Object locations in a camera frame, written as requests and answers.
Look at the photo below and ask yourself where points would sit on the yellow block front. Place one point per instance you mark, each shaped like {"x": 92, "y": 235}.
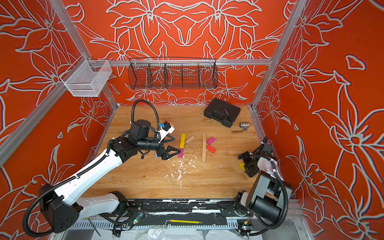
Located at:
{"x": 183, "y": 136}

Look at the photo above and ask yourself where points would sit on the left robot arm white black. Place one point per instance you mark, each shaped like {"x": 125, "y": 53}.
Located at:
{"x": 62, "y": 205}

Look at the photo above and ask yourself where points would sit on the white mesh wall basket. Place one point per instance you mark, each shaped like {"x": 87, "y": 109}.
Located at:
{"x": 85, "y": 80}

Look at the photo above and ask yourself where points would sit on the black plastic tool case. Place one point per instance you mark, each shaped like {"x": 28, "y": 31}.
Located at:
{"x": 222, "y": 112}

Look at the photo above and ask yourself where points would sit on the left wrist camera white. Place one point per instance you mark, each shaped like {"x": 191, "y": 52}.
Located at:
{"x": 165, "y": 129}

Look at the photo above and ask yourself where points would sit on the black wire wall basket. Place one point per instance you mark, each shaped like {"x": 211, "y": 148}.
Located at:
{"x": 173, "y": 74}

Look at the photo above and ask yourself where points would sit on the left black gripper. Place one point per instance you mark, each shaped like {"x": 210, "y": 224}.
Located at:
{"x": 165, "y": 154}

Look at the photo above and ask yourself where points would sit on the red building block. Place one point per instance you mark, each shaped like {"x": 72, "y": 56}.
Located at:
{"x": 211, "y": 149}

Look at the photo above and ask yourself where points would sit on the small silver metal fitting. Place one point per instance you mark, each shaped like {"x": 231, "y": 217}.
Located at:
{"x": 244, "y": 126}

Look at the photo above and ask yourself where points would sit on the yellow pencil on rail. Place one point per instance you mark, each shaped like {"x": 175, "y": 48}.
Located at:
{"x": 185, "y": 222}

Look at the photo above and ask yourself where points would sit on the magenta block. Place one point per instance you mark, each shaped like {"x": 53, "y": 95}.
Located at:
{"x": 210, "y": 140}
{"x": 180, "y": 155}

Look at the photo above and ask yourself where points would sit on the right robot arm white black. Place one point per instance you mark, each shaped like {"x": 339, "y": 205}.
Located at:
{"x": 269, "y": 196}

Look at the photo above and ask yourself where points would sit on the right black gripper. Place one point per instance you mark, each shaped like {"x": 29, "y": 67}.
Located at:
{"x": 249, "y": 158}

